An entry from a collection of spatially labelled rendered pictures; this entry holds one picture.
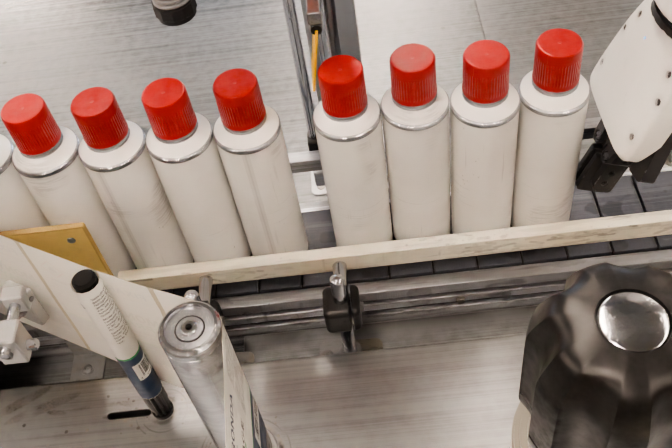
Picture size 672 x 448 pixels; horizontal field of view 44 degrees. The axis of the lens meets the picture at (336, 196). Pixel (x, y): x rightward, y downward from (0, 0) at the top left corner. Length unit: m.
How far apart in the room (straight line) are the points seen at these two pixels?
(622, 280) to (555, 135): 0.29
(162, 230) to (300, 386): 0.17
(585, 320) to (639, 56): 0.33
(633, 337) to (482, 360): 0.34
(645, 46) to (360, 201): 0.24
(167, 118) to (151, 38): 0.49
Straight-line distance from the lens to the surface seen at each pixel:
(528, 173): 0.68
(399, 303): 0.74
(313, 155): 0.71
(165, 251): 0.72
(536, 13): 1.05
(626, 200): 0.79
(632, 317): 0.36
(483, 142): 0.63
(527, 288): 0.74
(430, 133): 0.62
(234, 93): 0.60
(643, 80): 0.64
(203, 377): 0.51
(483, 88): 0.60
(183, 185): 0.65
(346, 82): 0.59
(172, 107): 0.60
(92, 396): 0.72
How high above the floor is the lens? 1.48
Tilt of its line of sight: 50 degrees down
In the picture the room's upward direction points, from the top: 10 degrees counter-clockwise
